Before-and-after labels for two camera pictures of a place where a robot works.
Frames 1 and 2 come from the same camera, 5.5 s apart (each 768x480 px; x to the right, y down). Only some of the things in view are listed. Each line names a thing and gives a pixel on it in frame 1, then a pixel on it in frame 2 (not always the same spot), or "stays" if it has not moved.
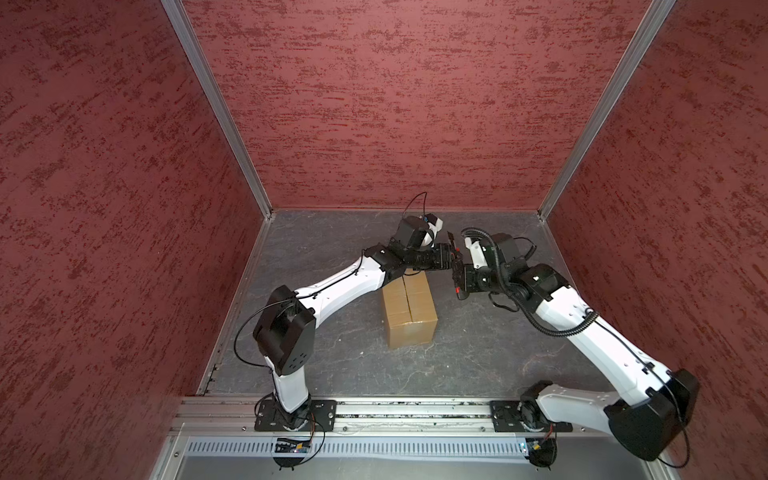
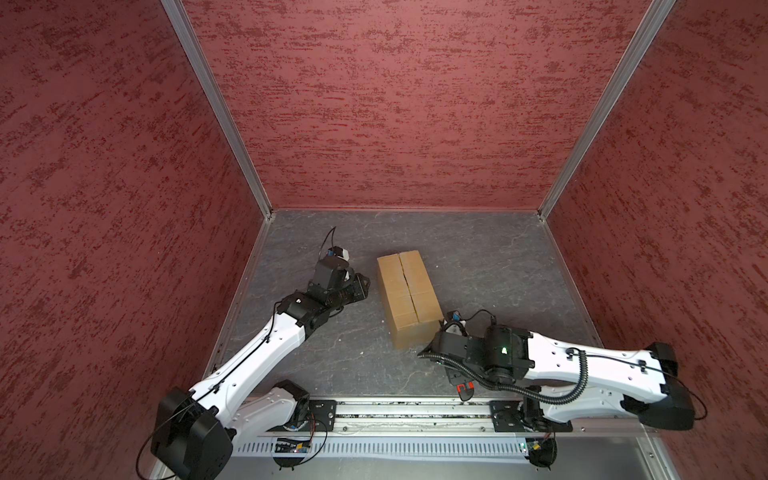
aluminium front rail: (196, 416) stays
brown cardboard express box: (410, 312) stays
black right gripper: (468, 279) → (456, 376)
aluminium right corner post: (654, 19) stays
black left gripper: (442, 257) → (360, 291)
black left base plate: (315, 415) stays
